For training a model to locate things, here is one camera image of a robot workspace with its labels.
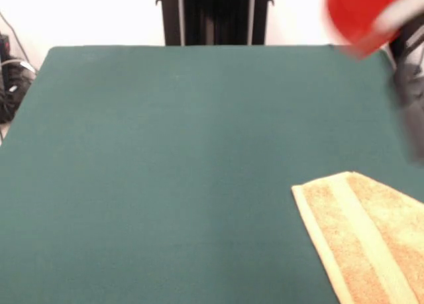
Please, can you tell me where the dark green table cloth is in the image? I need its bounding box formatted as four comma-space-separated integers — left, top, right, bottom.
0, 44, 424, 304

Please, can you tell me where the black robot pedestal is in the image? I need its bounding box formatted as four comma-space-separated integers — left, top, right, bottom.
154, 0, 276, 46

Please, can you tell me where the black equipment with cables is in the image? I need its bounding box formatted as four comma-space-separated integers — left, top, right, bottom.
0, 34, 37, 123

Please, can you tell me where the orange terry towel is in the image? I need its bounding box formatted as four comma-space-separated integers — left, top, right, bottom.
291, 170, 424, 304

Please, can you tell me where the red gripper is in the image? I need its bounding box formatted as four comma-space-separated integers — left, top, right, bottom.
323, 0, 424, 168

